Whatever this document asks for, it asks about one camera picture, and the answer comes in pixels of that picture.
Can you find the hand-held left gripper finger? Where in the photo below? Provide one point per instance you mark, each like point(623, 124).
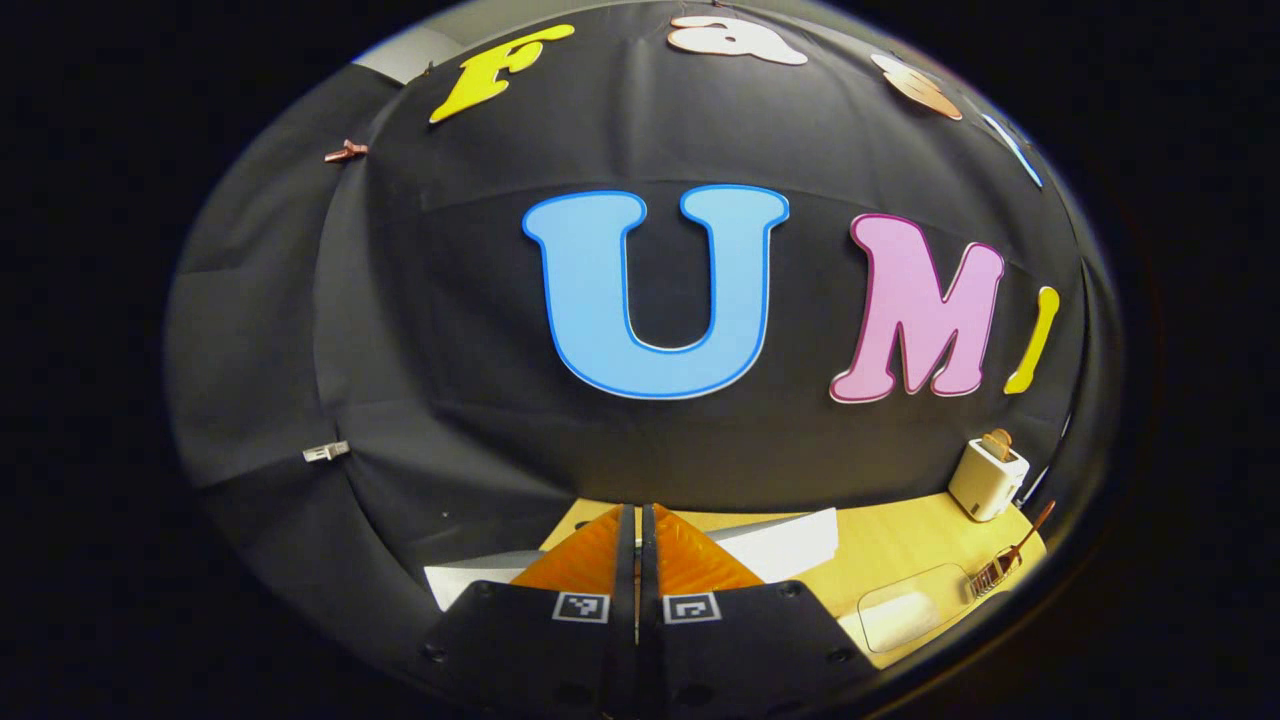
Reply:
point(625, 560)
point(648, 560)

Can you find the white rice cooker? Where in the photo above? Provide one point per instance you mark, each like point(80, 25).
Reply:
point(790, 545)

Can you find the white rice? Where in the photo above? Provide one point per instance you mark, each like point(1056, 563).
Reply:
point(895, 620)

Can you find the brown wooden spoon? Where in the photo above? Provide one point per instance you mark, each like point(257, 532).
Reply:
point(1040, 520)

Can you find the clear plastic container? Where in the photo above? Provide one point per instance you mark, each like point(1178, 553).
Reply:
point(945, 590)

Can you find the black backdrop cloth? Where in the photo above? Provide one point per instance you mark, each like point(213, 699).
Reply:
point(450, 300)

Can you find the silver cloth clip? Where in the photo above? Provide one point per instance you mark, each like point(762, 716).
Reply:
point(326, 451)

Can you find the white toaster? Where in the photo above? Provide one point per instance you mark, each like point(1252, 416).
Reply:
point(985, 490)

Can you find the brown toast slice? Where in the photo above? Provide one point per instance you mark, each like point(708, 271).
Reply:
point(993, 450)
point(1001, 437)

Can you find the pink cloth clip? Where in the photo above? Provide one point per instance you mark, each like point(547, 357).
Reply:
point(345, 152)

